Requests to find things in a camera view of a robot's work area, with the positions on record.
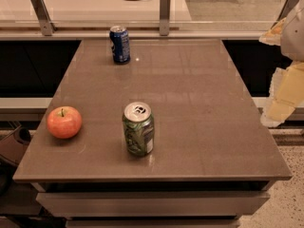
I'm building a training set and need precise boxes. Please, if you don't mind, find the metal railing bracket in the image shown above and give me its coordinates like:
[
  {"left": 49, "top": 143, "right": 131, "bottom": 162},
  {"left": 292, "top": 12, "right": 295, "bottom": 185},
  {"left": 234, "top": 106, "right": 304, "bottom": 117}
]
[
  {"left": 30, "top": 0, "right": 55, "bottom": 36},
  {"left": 159, "top": 0, "right": 171, "bottom": 36},
  {"left": 273, "top": 0, "right": 303, "bottom": 27}
]

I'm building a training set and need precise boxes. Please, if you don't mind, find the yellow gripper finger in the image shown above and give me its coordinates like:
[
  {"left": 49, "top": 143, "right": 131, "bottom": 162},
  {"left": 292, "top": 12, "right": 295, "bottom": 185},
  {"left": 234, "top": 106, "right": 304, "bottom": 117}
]
[
  {"left": 258, "top": 18, "right": 286, "bottom": 46},
  {"left": 260, "top": 62, "right": 304, "bottom": 127}
]

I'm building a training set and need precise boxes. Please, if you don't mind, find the right metal railing bracket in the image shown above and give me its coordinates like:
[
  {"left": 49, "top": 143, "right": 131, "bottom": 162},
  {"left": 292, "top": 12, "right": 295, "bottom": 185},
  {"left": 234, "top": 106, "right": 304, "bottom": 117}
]
[{"left": 273, "top": 0, "right": 303, "bottom": 27}]

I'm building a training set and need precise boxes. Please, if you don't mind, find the blue pepsi can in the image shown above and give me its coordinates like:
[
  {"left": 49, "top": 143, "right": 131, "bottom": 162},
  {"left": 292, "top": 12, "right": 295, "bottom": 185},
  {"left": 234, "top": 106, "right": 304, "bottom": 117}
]
[{"left": 109, "top": 26, "right": 130, "bottom": 64}]

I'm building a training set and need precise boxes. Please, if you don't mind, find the left metal railing bracket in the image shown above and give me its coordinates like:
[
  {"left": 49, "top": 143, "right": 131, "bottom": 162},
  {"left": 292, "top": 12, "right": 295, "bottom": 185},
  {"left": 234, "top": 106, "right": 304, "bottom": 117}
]
[{"left": 30, "top": 0, "right": 55, "bottom": 36}]

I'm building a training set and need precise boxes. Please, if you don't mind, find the green soda can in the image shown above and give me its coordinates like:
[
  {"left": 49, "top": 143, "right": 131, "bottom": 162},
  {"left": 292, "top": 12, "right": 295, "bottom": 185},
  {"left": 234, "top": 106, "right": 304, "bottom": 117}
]
[{"left": 123, "top": 102, "right": 155, "bottom": 157}]

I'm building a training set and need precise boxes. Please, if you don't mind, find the red apple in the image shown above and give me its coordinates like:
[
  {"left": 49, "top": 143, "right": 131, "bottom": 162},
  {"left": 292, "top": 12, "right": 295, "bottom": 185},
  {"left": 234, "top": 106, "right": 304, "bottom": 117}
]
[{"left": 47, "top": 106, "right": 83, "bottom": 139}]

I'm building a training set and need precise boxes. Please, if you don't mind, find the middle metal railing bracket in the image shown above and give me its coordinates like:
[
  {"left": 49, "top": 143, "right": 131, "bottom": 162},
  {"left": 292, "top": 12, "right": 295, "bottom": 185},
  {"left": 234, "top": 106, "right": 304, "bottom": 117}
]
[{"left": 159, "top": 0, "right": 171, "bottom": 36}]

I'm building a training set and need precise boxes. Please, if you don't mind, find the grey table drawer front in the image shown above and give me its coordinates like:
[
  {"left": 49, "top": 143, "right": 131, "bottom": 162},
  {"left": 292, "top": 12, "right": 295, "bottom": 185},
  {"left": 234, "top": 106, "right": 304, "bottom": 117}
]
[{"left": 36, "top": 191, "right": 270, "bottom": 218}]

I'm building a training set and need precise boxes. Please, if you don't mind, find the dark chair at left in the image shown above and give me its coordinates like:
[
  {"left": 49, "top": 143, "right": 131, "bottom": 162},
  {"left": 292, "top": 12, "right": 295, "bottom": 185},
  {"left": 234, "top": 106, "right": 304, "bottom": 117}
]
[{"left": 0, "top": 126, "right": 31, "bottom": 166}]

